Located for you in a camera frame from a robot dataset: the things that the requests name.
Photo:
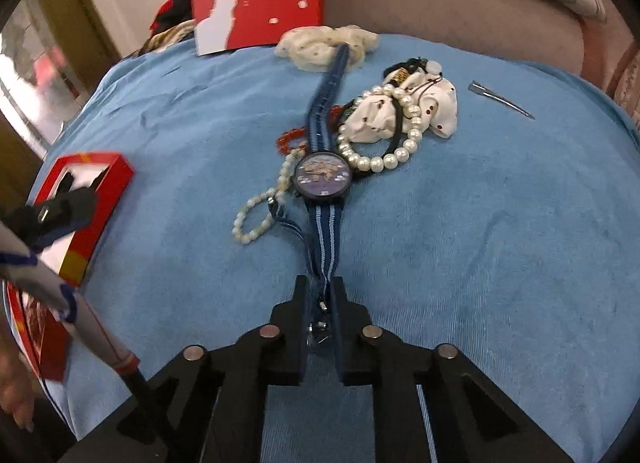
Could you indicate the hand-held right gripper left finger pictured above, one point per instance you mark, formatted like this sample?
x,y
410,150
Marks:
x,y
301,338

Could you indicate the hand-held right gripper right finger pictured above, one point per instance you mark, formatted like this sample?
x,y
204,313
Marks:
x,y
341,338

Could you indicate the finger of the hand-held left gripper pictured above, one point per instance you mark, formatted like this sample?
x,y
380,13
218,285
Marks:
x,y
60,210

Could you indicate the red windowed jewelry box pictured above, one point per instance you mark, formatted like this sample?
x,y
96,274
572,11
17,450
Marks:
x,y
107,203

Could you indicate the person's left hand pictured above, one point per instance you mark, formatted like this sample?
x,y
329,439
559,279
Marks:
x,y
15,383

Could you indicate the flat red box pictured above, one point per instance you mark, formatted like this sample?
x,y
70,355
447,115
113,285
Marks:
x,y
47,343

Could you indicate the blue towel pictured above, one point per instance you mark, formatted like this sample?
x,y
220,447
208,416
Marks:
x,y
475,243

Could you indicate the pile of dark clothes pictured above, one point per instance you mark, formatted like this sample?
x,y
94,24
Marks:
x,y
172,13

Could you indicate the white dotted fabric scrunchie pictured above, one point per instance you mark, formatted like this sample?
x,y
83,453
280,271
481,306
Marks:
x,y
435,103

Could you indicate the silver metal hair clip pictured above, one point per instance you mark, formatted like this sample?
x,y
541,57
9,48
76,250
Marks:
x,y
500,99

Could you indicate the cream lace scrunchie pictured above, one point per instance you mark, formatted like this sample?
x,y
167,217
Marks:
x,y
310,48

